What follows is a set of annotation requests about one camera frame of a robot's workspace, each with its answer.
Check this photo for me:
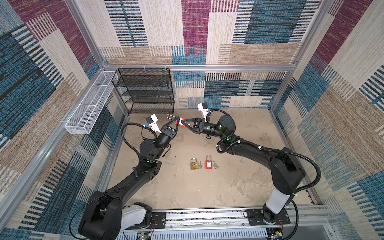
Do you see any small red padlock with key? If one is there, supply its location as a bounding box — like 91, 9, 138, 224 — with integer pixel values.
167, 114, 186, 128

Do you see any brass padlock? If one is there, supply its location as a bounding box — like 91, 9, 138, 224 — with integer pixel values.
190, 158, 200, 170

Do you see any red padlock with white label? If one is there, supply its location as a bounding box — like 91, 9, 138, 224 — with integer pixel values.
205, 155, 213, 170

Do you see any key with ring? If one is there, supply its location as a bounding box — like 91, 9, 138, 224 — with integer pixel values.
213, 161, 219, 170

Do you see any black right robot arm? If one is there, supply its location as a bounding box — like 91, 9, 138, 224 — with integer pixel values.
182, 115, 306, 224

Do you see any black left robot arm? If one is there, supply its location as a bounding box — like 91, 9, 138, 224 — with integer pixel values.
78, 116, 180, 240

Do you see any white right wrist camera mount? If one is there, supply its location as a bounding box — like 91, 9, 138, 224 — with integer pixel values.
198, 103, 212, 122

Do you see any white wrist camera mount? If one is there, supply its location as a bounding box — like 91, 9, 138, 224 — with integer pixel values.
198, 103, 212, 122
144, 114, 161, 133

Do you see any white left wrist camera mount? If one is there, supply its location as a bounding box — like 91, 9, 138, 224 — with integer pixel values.
144, 114, 161, 133

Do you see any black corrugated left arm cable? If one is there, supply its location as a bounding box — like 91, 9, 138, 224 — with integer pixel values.
120, 122, 158, 160

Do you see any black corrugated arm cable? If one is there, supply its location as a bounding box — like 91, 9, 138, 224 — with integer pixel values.
208, 109, 322, 240
120, 122, 158, 160

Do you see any black wire mesh shelf rack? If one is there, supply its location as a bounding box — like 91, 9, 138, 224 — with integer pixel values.
112, 68, 175, 114

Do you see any white wire mesh wall basket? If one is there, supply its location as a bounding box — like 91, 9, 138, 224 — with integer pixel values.
65, 71, 115, 135

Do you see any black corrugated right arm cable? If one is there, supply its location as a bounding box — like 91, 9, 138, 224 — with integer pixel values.
208, 109, 322, 240

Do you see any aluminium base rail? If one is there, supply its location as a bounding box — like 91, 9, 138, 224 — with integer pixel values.
117, 205, 341, 240

